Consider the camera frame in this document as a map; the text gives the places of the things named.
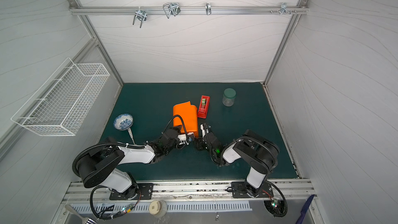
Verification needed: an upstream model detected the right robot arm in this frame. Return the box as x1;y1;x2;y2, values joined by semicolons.
195;123;280;198

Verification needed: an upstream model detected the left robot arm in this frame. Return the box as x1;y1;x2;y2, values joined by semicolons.
72;128;195;199

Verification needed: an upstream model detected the red tape dispenser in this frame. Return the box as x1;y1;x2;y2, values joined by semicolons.
198;95;210;119

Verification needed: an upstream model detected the blue white ceramic spoon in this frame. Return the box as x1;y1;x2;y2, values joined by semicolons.
113;114;136;145

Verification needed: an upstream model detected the glass jar green lid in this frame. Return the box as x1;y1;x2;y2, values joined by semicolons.
222;88;236;107

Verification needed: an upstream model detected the round white puck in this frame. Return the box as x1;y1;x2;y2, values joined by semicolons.
148;200;167;218

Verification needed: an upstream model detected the metal spatula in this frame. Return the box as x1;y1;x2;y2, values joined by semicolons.
64;204;96;224

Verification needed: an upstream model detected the small metal hook clamp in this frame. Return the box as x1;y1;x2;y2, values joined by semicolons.
205;3;211;16

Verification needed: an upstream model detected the metal U-bolt clamp left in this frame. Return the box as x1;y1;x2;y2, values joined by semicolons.
132;9;147;28

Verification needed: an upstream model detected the metal u-bolt clamp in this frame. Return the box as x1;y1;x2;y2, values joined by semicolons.
132;9;147;28
163;2;181;19

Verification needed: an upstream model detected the metal U-bolt clamp middle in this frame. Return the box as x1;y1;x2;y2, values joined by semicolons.
163;2;181;19

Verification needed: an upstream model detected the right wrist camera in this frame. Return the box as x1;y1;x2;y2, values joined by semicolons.
200;124;206;138

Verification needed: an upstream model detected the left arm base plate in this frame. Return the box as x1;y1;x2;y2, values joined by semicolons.
109;183;154;201

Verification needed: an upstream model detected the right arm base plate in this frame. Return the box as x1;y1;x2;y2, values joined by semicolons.
226;181;274;199

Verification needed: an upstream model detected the white slotted cable duct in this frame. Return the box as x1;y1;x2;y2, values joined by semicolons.
69;201;252;214

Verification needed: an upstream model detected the white wire basket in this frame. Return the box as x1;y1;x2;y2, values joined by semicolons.
11;58;110;136

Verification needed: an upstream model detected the blue handled tool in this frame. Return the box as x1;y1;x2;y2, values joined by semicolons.
295;195;315;224

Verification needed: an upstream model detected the aluminium crossbar rail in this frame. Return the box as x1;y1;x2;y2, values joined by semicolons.
69;5;309;16

